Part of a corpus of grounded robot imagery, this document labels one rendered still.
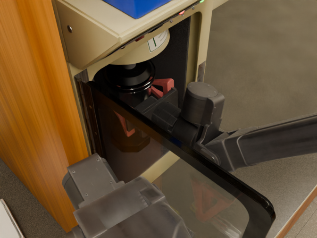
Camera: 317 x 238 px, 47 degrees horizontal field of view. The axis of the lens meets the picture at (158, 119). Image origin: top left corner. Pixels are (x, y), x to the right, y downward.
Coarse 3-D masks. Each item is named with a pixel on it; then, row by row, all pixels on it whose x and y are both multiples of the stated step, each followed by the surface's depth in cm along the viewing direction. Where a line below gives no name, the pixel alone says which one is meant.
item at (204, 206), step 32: (96, 96) 50; (128, 128) 48; (160, 128) 44; (128, 160) 55; (160, 160) 47; (192, 160) 41; (192, 192) 46; (224, 192) 41; (192, 224) 52; (224, 224) 45; (256, 224) 40
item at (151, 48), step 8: (168, 32) 69; (152, 40) 64; (160, 40) 65; (168, 40) 68; (136, 48) 62; (144, 48) 63; (152, 48) 64; (160, 48) 65; (128, 56) 63; (136, 56) 63; (144, 56) 64; (152, 56) 64; (112, 64) 63; (120, 64) 63; (128, 64) 63
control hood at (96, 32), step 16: (64, 0) 41; (80, 0) 41; (96, 0) 41; (176, 0) 41; (192, 0) 42; (64, 16) 42; (80, 16) 40; (96, 16) 39; (112, 16) 39; (128, 16) 39; (144, 16) 39; (160, 16) 39; (64, 32) 45; (80, 32) 42; (96, 32) 39; (112, 32) 37; (128, 32) 37; (80, 48) 44; (96, 48) 41; (112, 48) 39; (80, 64) 46
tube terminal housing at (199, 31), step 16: (208, 0) 66; (192, 16) 70; (208, 16) 68; (160, 32) 60; (192, 32) 73; (208, 32) 72; (64, 48) 47; (128, 48) 56; (192, 48) 76; (96, 64) 53; (192, 64) 80; (192, 80) 84; (80, 112) 56
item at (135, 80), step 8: (136, 64) 73; (144, 64) 73; (112, 72) 71; (120, 72) 71; (128, 72) 71; (136, 72) 71; (144, 72) 72; (112, 80) 71; (120, 80) 71; (128, 80) 70; (136, 80) 71; (144, 80) 72
